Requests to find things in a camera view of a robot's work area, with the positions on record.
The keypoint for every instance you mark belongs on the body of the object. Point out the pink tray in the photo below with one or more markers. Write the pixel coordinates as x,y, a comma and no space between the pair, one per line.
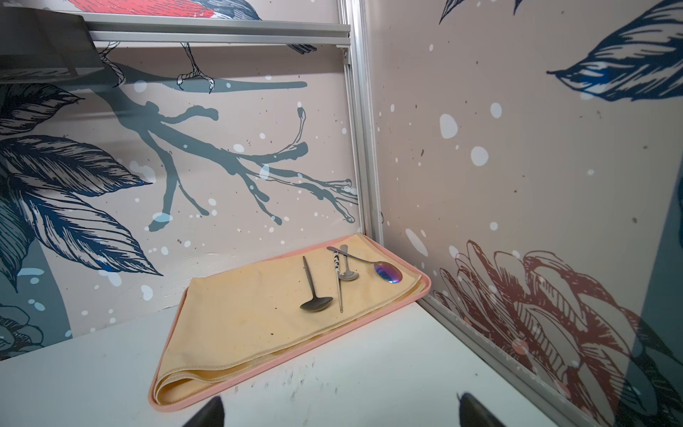
299,352

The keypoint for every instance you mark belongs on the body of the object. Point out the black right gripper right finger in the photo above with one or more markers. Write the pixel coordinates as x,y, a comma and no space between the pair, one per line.
473,414

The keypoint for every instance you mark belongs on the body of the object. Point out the beige folded cloth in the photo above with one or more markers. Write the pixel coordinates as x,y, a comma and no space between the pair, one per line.
256,320

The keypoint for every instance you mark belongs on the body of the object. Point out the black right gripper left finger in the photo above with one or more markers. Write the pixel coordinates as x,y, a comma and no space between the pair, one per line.
211,415

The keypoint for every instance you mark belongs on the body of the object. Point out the patterned handle utensil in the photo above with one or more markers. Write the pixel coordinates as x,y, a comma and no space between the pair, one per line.
338,280

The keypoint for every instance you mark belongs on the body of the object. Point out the black spoon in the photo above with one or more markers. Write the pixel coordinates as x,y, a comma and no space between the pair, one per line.
316,303

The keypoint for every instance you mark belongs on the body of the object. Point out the iridescent purple spoon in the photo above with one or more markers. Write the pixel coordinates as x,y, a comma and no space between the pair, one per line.
387,271

